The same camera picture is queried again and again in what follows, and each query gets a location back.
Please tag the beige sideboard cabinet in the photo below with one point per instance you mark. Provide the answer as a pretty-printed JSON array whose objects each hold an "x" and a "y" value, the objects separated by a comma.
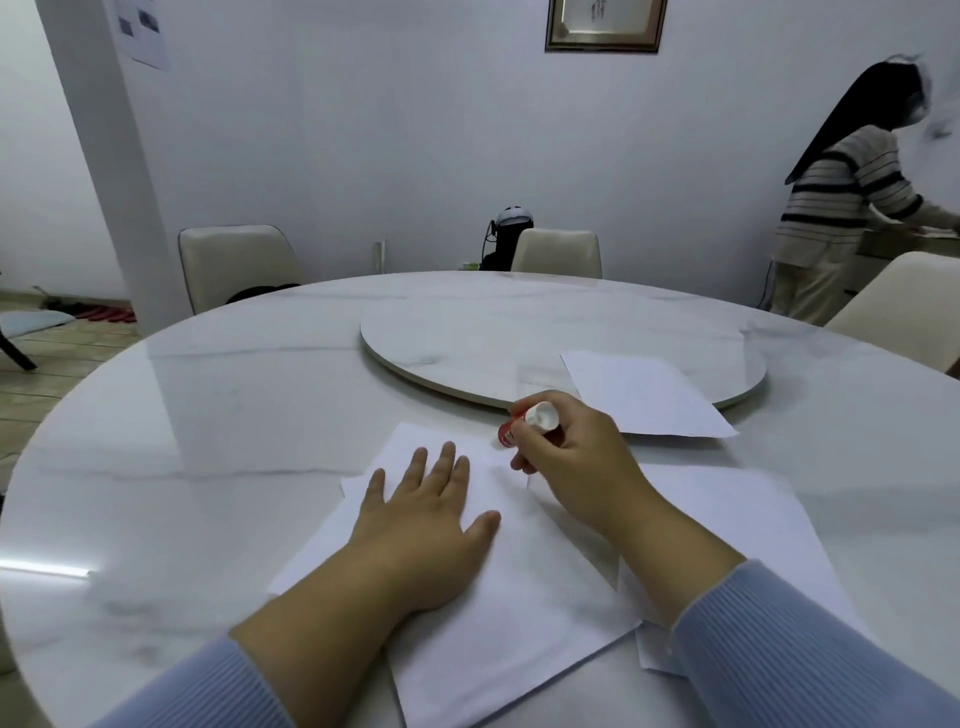
[{"x": 892, "y": 245}]

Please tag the red slippers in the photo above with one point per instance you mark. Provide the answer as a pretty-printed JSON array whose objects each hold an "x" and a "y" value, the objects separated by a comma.
[{"x": 105, "y": 313}]

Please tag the person's left forearm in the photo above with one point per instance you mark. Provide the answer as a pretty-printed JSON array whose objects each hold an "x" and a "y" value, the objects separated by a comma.
[{"x": 285, "y": 660}]

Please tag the cream upholstered chair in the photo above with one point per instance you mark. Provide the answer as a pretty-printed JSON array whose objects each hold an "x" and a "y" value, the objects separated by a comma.
[
  {"x": 907, "y": 307},
  {"x": 555, "y": 253},
  {"x": 232, "y": 262}
]

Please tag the round marble turntable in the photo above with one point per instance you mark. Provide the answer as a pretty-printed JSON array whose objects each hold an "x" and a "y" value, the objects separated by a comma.
[{"x": 465, "y": 330}]

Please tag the person's right forearm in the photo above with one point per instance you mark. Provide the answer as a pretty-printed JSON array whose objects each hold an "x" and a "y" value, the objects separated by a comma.
[{"x": 750, "y": 637}]

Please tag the stack of white papers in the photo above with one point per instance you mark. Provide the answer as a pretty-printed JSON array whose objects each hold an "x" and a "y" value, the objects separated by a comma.
[{"x": 750, "y": 510}]

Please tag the red white glue stick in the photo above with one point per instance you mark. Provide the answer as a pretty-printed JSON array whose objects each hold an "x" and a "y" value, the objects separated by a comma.
[{"x": 541, "y": 416}]

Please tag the person's right hand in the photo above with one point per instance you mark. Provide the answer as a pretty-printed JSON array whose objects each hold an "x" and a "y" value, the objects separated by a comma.
[{"x": 592, "y": 472}]

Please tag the dark shoes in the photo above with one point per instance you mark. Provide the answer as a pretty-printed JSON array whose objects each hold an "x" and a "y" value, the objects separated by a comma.
[{"x": 58, "y": 304}]

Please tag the framed calligraphy picture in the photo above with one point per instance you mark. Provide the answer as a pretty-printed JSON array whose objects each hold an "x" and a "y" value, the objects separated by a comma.
[{"x": 607, "y": 22}]

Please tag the person's left hand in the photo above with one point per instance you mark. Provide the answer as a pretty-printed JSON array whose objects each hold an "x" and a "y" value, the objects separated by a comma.
[{"x": 420, "y": 547}]

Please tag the clear plastic tube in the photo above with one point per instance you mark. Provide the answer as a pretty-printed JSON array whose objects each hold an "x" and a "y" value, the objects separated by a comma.
[{"x": 379, "y": 256}]

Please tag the white headset device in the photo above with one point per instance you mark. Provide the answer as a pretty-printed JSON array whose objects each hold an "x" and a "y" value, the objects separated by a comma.
[{"x": 514, "y": 216}]

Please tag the light blue stool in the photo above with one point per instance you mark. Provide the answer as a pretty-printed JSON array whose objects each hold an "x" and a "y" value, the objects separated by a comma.
[{"x": 30, "y": 322}]

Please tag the printed wall notice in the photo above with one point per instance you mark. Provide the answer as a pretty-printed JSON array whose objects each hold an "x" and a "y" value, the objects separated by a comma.
[{"x": 146, "y": 45}]

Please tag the black cloth bundle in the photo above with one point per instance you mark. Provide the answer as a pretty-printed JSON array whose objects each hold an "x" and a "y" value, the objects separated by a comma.
[{"x": 262, "y": 292}]

